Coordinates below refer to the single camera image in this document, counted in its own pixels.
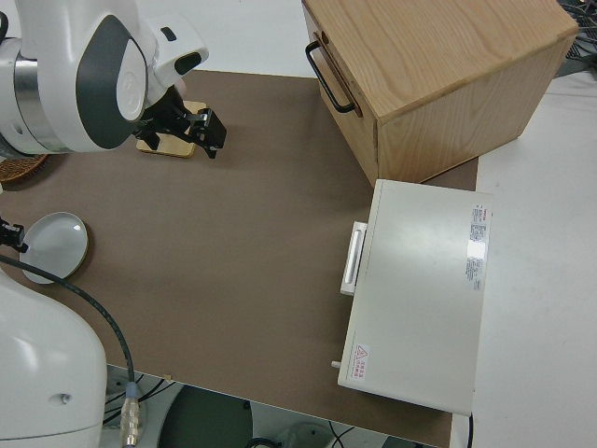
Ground thick black cable with connector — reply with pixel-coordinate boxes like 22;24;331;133
0;254;144;448

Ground white toaster oven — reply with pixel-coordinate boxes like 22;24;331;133
331;178;495;416

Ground wooden mug tree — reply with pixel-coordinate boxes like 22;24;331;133
135;99;209;161

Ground white oven door handle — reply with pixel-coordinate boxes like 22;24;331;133
339;220;370;296

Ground black cabinet handle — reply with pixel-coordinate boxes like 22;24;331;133
305;40;358;115

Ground wooden cabinet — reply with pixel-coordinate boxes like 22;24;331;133
300;0;581;188

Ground brown table mat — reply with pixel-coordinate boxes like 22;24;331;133
0;69;481;448

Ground brown wicker basket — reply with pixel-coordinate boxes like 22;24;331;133
0;152;51;184

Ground gray plate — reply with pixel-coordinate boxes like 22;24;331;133
21;211;90;286

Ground dark round base plate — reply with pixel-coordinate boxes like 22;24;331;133
157;385;254;448

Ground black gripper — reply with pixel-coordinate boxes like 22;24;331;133
134;88;229;161
0;217;25;251

